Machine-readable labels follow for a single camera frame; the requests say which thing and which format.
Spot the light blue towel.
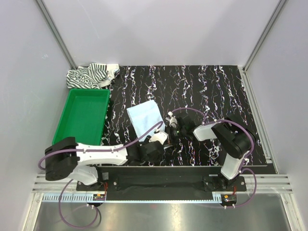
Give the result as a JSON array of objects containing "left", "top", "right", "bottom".
[{"left": 127, "top": 100, "right": 163, "bottom": 138}]

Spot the striped green white towel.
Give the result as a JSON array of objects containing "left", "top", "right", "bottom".
[{"left": 66, "top": 63, "right": 120, "bottom": 89}]

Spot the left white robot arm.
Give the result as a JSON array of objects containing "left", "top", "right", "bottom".
[{"left": 39, "top": 133, "right": 167, "bottom": 191}]

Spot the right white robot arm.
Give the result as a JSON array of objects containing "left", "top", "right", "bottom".
[{"left": 165, "top": 115, "right": 256, "bottom": 191}]

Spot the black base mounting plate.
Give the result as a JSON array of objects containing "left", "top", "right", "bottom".
[{"left": 77, "top": 166, "right": 247, "bottom": 196}]

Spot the green plastic tray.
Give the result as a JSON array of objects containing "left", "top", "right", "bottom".
[{"left": 52, "top": 89, "right": 110, "bottom": 145}]

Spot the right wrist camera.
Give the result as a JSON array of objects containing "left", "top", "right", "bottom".
[{"left": 166, "top": 112, "right": 178, "bottom": 128}]

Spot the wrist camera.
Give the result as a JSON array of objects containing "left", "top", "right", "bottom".
[
  {"left": 149, "top": 129, "right": 168, "bottom": 145},
  {"left": 166, "top": 112, "right": 178, "bottom": 128}
]

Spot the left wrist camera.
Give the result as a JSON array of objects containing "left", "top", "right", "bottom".
[{"left": 149, "top": 129, "right": 168, "bottom": 145}]

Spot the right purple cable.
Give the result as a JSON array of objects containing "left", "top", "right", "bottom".
[{"left": 168, "top": 107, "right": 258, "bottom": 209}]

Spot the purple cable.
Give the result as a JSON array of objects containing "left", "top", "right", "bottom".
[
  {"left": 168, "top": 107, "right": 258, "bottom": 209},
  {"left": 38, "top": 121, "right": 166, "bottom": 228}
]

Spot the white slotted cable duct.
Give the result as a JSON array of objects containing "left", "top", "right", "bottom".
[{"left": 42, "top": 192, "right": 223, "bottom": 203}]

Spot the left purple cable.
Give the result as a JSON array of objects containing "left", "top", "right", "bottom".
[{"left": 38, "top": 121, "right": 166, "bottom": 228}]

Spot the right aluminium frame post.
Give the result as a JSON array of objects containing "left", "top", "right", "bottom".
[{"left": 243, "top": 0, "right": 288, "bottom": 73}]

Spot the aluminium frame post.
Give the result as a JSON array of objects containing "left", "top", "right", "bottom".
[
  {"left": 35, "top": 0, "right": 77, "bottom": 69},
  {"left": 243, "top": 0, "right": 288, "bottom": 73}
]

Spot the left aluminium frame post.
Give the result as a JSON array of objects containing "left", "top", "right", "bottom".
[{"left": 35, "top": 0, "right": 77, "bottom": 69}]

